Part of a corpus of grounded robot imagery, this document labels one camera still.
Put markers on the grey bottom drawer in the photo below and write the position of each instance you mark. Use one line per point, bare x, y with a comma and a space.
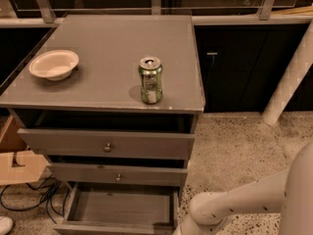
104, 209

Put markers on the grey drawer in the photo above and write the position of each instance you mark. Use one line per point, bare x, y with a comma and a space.
113, 135
104, 209
156, 172

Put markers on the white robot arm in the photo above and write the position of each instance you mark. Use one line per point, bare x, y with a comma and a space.
288, 192

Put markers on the grey drawer cabinet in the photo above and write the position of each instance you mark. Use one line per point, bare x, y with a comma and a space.
106, 79

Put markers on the grey middle drawer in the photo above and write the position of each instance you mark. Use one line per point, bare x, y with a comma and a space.
156, 172

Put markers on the grey top drawer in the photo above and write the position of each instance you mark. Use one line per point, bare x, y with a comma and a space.
113, 135

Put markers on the green soda can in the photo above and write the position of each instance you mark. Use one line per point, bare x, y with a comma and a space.
150, 71

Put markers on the white paper bowl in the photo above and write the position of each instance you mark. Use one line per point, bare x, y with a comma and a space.
54, 65

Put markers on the white diagonal pillar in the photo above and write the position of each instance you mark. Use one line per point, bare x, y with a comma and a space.
296, 70

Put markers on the brown cardboard piece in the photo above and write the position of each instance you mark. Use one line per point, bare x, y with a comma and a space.
22, 167

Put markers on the wooden panel at left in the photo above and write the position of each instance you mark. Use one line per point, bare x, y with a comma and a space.
10, 141

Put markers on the white shoe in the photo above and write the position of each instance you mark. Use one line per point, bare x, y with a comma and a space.
6, 225

